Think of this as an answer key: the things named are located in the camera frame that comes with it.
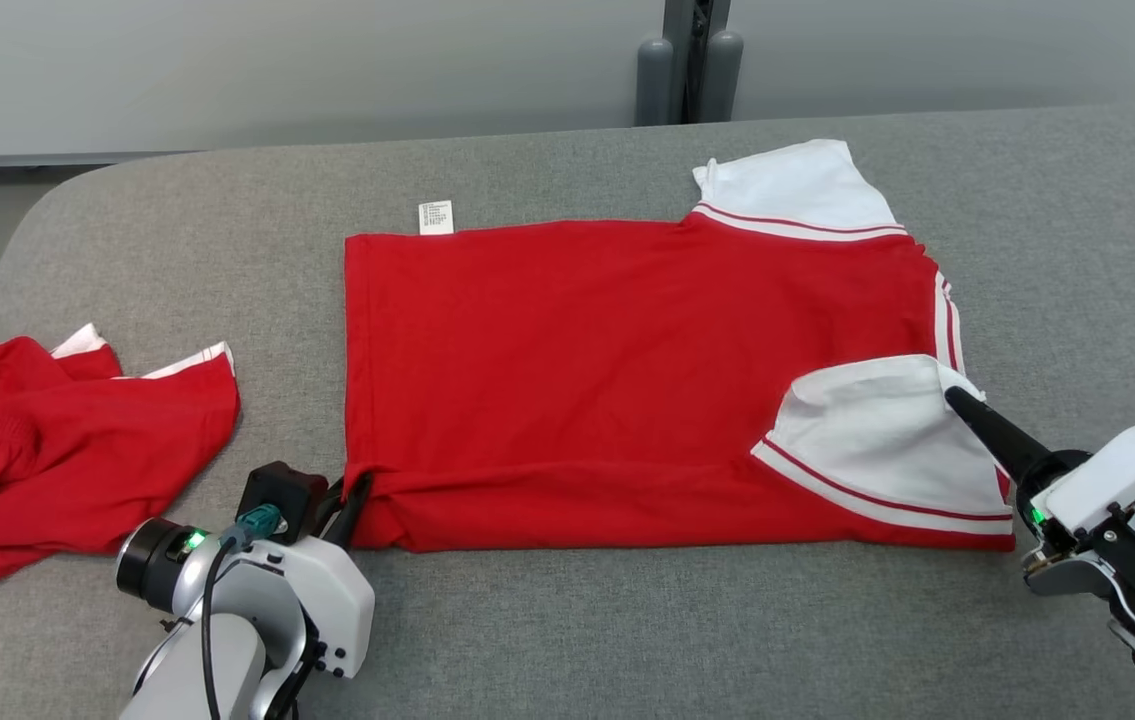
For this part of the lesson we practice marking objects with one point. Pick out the grey partition post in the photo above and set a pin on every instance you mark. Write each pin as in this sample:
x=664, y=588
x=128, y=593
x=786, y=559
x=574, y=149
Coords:
x=677, y=50

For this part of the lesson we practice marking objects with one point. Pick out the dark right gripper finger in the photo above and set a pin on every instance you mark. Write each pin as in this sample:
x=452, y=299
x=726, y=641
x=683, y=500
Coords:
x=1002, y=435

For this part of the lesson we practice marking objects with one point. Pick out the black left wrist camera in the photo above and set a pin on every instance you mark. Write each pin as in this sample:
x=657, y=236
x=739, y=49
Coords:
x=282, y=490

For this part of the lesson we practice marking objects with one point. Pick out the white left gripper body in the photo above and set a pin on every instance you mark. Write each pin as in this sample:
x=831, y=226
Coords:
x=332, y=600

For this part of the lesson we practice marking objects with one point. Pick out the red shirt with white sleeves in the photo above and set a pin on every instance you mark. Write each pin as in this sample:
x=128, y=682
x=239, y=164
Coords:
x=627, y=380

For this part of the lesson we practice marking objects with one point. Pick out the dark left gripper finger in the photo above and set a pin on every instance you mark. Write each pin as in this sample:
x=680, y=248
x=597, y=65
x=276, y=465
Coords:
x=332, y=510
x=357, y=510

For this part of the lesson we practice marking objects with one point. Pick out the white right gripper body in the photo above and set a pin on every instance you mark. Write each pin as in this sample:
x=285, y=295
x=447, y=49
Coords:
x=1117, y=470

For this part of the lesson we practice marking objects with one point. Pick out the grey cylindrical post foot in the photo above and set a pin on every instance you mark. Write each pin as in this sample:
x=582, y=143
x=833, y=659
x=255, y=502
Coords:
x=722, y=80
x=654, y=85

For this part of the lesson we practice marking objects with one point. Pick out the red shorts with white trim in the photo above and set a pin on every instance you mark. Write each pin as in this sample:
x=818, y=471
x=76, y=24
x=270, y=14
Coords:
x=77, y=460

